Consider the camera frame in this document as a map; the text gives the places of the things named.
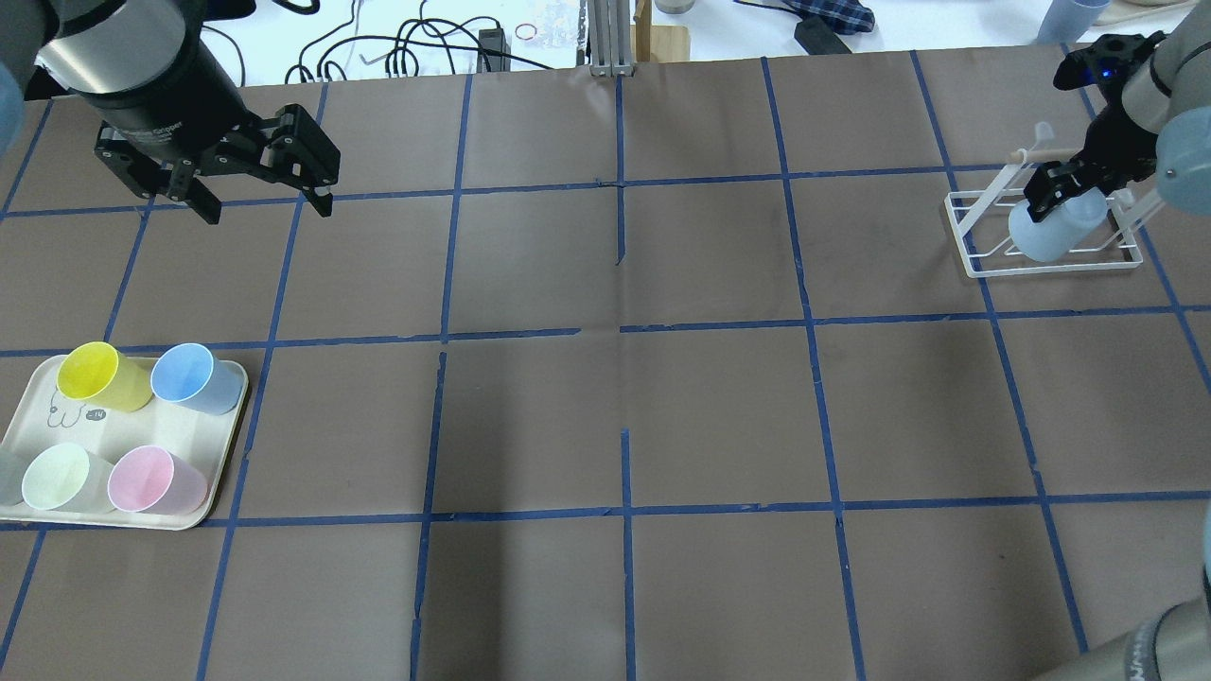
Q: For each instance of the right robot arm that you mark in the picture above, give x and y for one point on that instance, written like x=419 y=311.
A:
x=1154 y=125

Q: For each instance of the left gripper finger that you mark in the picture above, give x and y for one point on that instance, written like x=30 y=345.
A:
x=203 y=202
x=318 y=194

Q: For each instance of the aluminium frame post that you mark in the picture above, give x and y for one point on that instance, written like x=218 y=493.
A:
x=609 y=49

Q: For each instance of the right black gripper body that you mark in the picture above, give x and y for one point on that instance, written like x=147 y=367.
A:
x=1114 y=134

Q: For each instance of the yellow plastic cup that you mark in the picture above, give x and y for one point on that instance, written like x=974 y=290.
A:
x=97 y=374

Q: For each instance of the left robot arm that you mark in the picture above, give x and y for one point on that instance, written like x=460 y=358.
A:
x=25 y=32

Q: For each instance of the pink plastic cup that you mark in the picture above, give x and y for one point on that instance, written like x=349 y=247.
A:
x=151 y=480

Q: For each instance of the white wire cup rack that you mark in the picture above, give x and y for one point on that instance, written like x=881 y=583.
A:
x=996 y=236

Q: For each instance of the pale green plastic cup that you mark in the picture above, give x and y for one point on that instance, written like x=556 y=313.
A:
x=68 y=478

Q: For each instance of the wooden stand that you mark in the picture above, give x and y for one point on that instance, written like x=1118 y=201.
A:
x=657 y=43

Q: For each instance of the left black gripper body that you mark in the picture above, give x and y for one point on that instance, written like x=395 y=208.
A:
x=168 y=102

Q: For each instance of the dark plaid cloth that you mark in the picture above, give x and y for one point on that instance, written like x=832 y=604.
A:
x=844 y=17

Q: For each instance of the light blue plastic cup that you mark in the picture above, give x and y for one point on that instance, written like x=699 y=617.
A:
x=1061 y=231

